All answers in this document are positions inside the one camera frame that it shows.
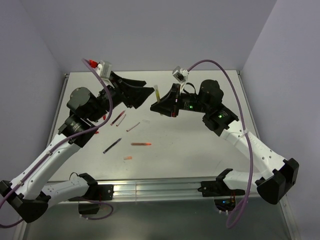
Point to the aluminium rail frame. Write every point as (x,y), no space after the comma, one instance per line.
(182,155)

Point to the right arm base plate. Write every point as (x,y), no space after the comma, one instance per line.
(215,188)

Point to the white red marker upper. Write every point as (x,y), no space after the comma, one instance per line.
(121,120)

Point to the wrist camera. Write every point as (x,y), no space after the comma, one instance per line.
(181,75)
(102,68)

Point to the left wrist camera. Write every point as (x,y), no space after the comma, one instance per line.
(102,68)

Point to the purple pen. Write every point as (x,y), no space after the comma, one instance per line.
(112,145)

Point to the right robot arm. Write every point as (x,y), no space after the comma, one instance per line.
(276,175)

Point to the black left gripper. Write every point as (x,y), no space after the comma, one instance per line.
(130,95)

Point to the pink pen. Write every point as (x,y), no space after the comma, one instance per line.
(117,118)

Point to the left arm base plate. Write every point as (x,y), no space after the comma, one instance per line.
(99,192)

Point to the orange red pen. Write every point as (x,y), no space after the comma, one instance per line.
(140,144)

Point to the orange pen cap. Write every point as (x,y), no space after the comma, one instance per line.
(127,158)

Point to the yellow highlighter pen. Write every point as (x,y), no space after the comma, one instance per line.
(157,93)

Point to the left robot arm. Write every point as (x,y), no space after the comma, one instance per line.
(28,193)

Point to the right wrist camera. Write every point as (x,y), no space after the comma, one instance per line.
(181,75)

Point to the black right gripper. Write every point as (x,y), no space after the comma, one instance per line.
(168,103)

